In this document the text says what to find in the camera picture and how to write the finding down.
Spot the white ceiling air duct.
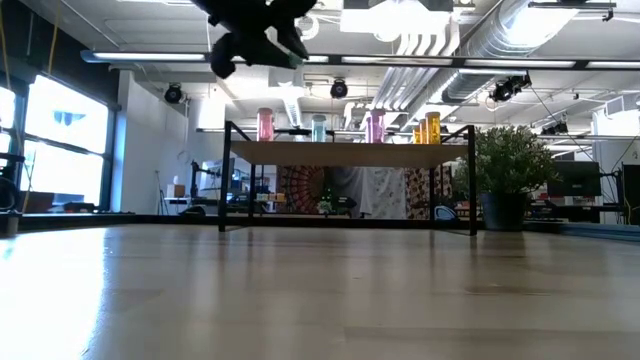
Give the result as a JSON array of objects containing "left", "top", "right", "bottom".
[{"left": 267, "top": 67, "right": 307, "bottom": 129}]

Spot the teal pill bottle white cap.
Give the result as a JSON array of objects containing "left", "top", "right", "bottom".
[{"left": 311, "top": 114, "right": 328, "bottom": 143}]

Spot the white finned ceiling fixture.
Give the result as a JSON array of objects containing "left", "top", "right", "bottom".
[{"left": 339, "top": 0, "right": 461, "bottom": 57}]

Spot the mandala tapestry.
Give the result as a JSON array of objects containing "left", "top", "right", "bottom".
[{"left": 276, "top": 166, "right": 326, "bottom": 216}]

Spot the black monitor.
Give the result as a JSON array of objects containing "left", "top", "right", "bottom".
[
  {"left": 547, "top": 159, "right": 603, "bottom": 199},
  {"left": 621, "top": 163, "right": 640, "bottom": 226}
]

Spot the small green potted plant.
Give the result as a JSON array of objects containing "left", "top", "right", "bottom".
[{"left": 452, "top": 124, "right": 561, "bottom": 233}]

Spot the black ceiling spotlight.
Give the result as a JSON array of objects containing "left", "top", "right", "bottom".
[
  {"left": 163, "top": 83, "right": 184, "bottom": 105},
  {"left": 488, "top": 73, "right": 533, "bottom": 104},
  {"left": 329, "top": 78, "right": 350, "bottom": 100}
]

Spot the long LED light bar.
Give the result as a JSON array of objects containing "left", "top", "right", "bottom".
[{"left": 79, "top": 48, "right": 640, "bottom": 71}]

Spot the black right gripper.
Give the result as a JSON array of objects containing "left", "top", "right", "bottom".
[{"left": 189, "top": 0, "right": 319, "bottom": 80}]

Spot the brown box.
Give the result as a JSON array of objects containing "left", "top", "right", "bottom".
[{"left": 22, "top": 193, "right": 61, "bottom": 214}]

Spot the wooden shelf with black frame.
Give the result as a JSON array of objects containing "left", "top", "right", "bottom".
[{"left": 218, "top": 119, "right": 479, "bottom": 236}]

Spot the silver ceiling duct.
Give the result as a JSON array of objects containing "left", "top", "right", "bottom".
[{"left": 407, "top": 0, "right": 581, "bottom": 109}]

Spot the white cable loop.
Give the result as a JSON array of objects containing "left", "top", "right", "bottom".
[{"left": 297, "top": 13, "right": 321, "bottom": 42}]

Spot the large bright window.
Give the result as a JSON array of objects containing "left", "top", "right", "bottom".
[{"left": 0, "top": 74, "right": 116, "bottom": 211}]

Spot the small decorated green tree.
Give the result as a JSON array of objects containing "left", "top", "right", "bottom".
[{"left": 315, "top": 187, "right": 337, "bottom": 216}]

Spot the pink pill bottle white cap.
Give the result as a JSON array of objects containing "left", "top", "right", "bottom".
[{"left": 368, "top": 108, "right": 387, "bottom": 144}]

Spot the brown patterned hanging cloth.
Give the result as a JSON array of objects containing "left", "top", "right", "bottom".
[{"left": 405, "top": 167, "right": 435, "bottom": 220}]

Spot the yellow hanging strap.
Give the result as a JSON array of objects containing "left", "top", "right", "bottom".
[{"left": 47, "top": 0, "right": 62, "bottom": 76}]

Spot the red pill bottle white cap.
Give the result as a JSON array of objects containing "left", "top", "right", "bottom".
[{"left": 256, "top": 107, "right": 275, "bottom": 142}]

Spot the white hanging cloth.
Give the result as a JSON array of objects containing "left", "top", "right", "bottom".
[{"left": 327, "top": 167, "right": 409, "bottom": 220}]

